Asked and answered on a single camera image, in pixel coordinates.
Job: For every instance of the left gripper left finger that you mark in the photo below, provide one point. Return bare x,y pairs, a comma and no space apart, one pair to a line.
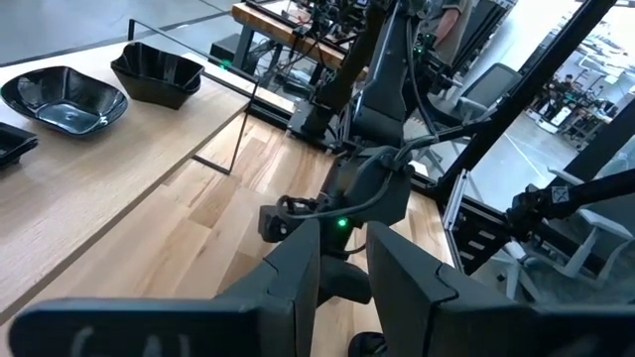
292,307

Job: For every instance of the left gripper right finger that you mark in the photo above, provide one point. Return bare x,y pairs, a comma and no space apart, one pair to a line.
417,307

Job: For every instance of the black wavy square deep bowl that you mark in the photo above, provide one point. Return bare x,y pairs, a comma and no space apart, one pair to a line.
159,82

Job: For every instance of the black rounded shallow bowl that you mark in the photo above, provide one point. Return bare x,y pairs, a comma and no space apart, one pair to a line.
64,106

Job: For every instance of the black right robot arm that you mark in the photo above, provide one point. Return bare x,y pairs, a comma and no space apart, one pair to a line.
382,99

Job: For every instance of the white chair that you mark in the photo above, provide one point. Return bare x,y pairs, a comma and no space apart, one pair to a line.
595,228

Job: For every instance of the gray office chair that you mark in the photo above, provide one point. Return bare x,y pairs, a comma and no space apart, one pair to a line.
488,86

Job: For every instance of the wooden workbench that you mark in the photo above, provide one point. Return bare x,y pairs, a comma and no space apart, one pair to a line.
278,30

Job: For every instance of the person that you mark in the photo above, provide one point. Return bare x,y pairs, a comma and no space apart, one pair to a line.
446,25

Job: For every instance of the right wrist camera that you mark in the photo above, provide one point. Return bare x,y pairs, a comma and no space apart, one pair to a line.
275,223

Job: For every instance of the black diagonal frame strut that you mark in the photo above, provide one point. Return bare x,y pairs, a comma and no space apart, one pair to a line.
570,198

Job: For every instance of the wooden shelf with black frame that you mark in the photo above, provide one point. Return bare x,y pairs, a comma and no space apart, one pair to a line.
99,163

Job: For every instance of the black metal rig frame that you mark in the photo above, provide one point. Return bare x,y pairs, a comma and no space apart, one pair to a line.
526,84

